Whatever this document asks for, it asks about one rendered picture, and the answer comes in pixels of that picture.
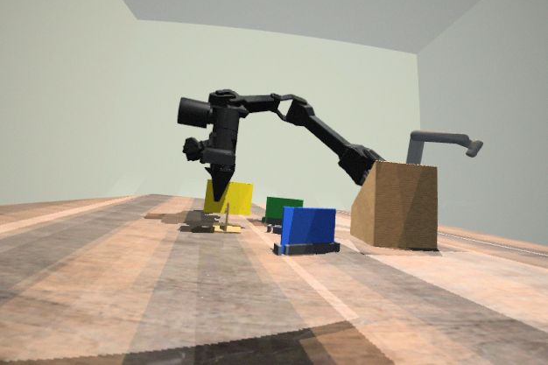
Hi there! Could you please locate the green flat board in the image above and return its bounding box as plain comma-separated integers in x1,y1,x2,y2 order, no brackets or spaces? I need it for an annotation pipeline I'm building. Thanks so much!
264,197,304,222

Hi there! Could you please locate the blue flat board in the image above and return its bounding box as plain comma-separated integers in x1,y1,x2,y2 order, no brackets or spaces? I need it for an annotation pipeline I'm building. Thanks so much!
280,207,336,254

